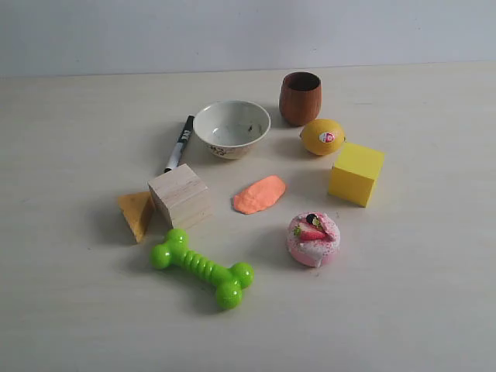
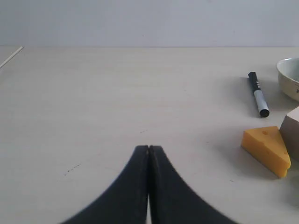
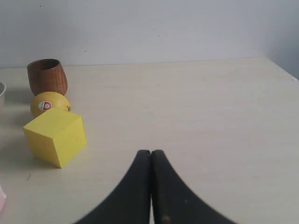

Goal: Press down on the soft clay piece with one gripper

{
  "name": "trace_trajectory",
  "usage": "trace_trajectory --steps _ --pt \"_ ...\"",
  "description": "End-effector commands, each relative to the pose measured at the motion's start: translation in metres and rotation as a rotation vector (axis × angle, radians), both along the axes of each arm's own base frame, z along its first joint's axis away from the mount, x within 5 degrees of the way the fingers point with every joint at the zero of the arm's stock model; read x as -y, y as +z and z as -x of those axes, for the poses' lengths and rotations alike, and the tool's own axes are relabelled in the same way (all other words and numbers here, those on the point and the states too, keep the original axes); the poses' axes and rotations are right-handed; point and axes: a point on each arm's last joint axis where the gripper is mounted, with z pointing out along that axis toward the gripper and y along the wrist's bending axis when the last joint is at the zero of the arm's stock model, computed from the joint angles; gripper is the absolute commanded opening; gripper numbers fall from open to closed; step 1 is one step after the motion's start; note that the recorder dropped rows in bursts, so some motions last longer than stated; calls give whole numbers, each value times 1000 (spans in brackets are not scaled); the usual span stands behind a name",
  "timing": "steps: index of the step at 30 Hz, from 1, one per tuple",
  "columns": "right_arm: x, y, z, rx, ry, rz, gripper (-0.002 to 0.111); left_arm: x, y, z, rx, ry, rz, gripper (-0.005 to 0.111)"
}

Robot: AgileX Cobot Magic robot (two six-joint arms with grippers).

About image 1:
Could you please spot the orange putty piece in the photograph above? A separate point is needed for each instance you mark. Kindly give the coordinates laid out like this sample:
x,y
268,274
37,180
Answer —
x,y
259,195

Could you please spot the white ceramic bowl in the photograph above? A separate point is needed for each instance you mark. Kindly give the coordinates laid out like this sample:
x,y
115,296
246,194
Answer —
x,y
231,129

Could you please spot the light wooden cube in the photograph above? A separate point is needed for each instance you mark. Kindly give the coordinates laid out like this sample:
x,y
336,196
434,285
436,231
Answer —
x,y
181,196

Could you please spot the black and white marker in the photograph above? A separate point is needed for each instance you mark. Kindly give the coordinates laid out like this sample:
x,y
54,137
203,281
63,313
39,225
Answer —
x,y
180,145

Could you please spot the pink strawberry cake squishy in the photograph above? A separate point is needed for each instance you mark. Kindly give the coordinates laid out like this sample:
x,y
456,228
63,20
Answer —
x,y
313,239

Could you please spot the yellow lemon with sticker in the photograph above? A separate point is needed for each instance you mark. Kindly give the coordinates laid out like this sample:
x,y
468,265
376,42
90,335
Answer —
x,y
322,136

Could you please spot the green plastic bone toy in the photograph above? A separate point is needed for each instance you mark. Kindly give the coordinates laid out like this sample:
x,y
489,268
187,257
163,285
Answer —
x,y
229,282

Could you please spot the brown wooden cup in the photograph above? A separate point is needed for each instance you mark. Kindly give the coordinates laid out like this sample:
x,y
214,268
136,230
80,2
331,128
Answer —
x,y
300,98

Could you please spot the yellow foam cube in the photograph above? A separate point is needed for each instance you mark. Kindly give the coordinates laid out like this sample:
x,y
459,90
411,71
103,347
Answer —
x,y
355,172

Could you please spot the yellow cheese wedge toy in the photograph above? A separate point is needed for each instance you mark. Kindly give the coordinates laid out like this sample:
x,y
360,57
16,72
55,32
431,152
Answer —
x,y
137,209

